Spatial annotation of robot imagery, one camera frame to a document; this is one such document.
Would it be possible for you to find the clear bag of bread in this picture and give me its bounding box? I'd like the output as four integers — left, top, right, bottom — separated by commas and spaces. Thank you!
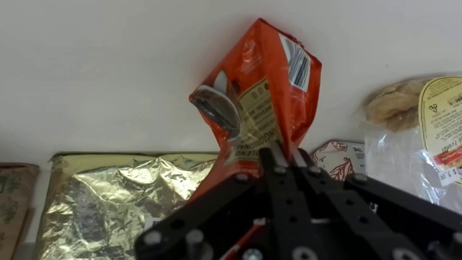
363, 75, 462, 212

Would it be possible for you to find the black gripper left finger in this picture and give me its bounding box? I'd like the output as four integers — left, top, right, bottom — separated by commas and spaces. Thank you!
259, 142, 321, 260

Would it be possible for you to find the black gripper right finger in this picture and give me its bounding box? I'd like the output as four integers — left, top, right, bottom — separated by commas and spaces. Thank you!
294, 150, 425, 260

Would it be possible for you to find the gold foil bag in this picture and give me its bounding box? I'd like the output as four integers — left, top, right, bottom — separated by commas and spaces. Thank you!
34, 152, 216, 260

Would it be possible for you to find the red white patterned packet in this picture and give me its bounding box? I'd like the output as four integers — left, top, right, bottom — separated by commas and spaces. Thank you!
311, 140, 366, 181

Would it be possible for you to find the orange coffee packet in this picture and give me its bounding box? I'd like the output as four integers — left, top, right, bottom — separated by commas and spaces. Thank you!
190, 19, 323, 196

